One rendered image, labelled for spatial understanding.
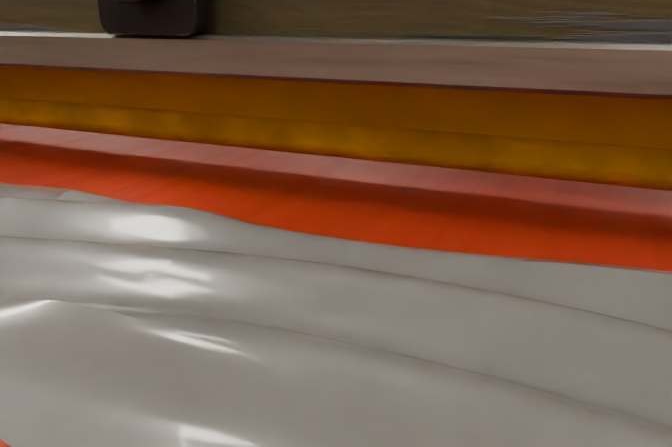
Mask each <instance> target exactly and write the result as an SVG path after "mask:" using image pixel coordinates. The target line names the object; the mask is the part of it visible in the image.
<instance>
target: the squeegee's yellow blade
mask: <svg viewBox="0 0 672 447"><path fill-rule="evenodd" d="M0 97H9V98H22V99H35V100H48V101H61V102H74V103H86V104H99V105H112V106H125V107H138V108H151V109H164V110H177V111H190V112H202V113H215V114H228V115H241V116H254V117H267V118H280V119H293V120H306V121H319V122H331V123H344V124H357V125H370V126H383V127H396V128H409V129H422V130H435V131H447V132H460V133H473V134H486V135H499V136H512V137H525V138H538V139H551V140H564V141H576V142H589V143H602V144H615V145H628V146H641V147H654V148H667V149H672V100H663V99H644V98H624V97H604V96H584V95H564V94H544V93H524V92H504V91H484V90H464V89H444V88H424V87H404V86H385V85H365V84H345V83H325V82H305V81H285V80H265V79H245V78H225V77H205V76H185V75H165V74H145V73H126V72H106V71H86V70H66V69H46V68H26V67H6V66H0Z"/></svg>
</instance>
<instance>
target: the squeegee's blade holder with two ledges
mask: <svg viewBox="0 0 672 447"><path fill-rule="evenodd" d="M0 66H6V67H26V68H46V69H66V70H86V71H106V72H126V73H145V74H165V75H185V76H205V77H225V78H245V79H265V80H285V81H305V82H325V83H345V84H365V85H385V86H404V87H424V88H444V89H464V90H484V91H504V92H524V93H544V94H564V95H584V96H604V97H624V98H644V99H663V100H672V43H661V42H607V41H552V40H497V39H442V38H387V37H332V36H277V35H222V34H200V35H193V36H165V35H112V34H109V33H107V32H58V31H3V30H0Z"/></svg>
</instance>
